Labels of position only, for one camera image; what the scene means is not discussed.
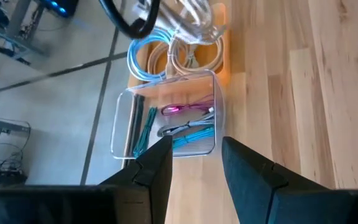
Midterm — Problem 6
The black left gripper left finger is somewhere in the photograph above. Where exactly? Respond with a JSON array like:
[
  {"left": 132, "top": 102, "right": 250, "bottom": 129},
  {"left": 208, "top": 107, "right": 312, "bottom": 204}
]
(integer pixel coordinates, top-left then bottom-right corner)
[{"left": 99, "top": 135, "right": 173, "bottom": 224}]

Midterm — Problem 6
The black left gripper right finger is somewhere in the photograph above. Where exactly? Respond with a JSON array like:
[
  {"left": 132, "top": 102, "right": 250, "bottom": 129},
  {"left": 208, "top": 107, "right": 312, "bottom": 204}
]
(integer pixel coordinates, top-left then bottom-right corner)
[{"left": 221, "top": 136, "right": 334, "bottom": 224}]

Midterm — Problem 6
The teal cable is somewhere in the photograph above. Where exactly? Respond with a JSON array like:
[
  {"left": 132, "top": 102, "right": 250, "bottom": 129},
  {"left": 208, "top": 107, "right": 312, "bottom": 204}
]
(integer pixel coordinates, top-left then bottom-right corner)
[
  {"left": 172, "top": 126, "right": 216, "bottom": 150},
  {"left": 132, "top": 106, "right": 158, "bottom": 159}
]

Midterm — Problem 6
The grey USB cable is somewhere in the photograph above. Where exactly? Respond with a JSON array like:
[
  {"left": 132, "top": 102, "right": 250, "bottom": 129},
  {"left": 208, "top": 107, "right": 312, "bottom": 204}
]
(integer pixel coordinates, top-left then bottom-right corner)
[{"left": 157, "top": 112, "right": 216, "bottom": 138}]

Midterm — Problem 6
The red cable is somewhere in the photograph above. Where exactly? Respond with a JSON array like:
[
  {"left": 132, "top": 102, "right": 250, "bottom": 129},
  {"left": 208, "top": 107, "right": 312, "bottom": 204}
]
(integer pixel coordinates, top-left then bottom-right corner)
[{"left": 160, "top": 95, "right": 216, "bottom": 117}]

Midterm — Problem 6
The light blue ethernet cable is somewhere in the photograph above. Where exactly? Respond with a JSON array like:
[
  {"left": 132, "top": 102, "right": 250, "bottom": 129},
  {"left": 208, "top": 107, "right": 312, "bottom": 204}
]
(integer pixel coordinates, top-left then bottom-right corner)
[{"left": 126, "top": 27, "right": 176, "bottom": 83}]

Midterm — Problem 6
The beige ethernet cable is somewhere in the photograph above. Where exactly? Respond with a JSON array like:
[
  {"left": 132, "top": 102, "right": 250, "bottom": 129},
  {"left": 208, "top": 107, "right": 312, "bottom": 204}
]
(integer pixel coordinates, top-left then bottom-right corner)
[
  {"left": 168, "top": 36, "right": 226, "bottom": 76},
  {"left": 147, "top": 42, "right": 175, "bottom": 77}
]

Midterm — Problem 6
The white cable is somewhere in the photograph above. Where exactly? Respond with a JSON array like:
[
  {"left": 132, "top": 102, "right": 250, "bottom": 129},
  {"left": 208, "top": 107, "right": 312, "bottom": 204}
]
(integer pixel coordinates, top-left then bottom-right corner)
[{"left": 137, "top": 0, "right": 229, "bottom": 46}]

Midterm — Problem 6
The clear plastic bin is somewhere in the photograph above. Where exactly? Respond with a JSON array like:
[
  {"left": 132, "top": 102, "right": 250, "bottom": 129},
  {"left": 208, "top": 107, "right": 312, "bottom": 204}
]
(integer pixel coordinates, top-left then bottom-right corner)
[{"left": 110, "top": 70, "right": 226, "bottom": 160}]

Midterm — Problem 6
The orange plastic bin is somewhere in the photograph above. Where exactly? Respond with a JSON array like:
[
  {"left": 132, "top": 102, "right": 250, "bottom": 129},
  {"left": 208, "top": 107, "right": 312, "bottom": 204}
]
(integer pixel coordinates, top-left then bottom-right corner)
[{"left": 126, "top": 2, "right": 232, "bottom": 88}]

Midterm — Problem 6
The black device with blue lights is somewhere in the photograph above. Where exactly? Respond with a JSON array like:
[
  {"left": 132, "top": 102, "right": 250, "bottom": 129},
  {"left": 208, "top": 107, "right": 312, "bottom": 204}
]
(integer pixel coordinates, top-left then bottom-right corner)
[{"left": 37, "top": 0, "right": 80, "bottom": 19}]

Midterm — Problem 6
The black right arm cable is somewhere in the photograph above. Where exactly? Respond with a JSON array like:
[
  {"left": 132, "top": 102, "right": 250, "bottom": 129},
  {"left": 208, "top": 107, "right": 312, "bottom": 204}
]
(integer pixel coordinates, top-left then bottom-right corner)
[{"left": 99, "top": 0, "right": 162, "bottom": 40}]

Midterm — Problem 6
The black metal rack with cables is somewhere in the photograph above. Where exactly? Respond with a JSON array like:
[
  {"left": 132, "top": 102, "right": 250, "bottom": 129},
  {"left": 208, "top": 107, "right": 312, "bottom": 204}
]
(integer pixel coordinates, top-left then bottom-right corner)
[{"left": 0, "top": 113, "right": 32, "bottom": 187}]

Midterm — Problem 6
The grey metal desk frame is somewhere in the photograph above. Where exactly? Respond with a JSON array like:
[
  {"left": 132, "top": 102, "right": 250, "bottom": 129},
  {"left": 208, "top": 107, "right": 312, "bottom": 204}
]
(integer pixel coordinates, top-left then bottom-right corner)
[{"left": 0, "top": 0, "right": 52, "bottom": 66}]

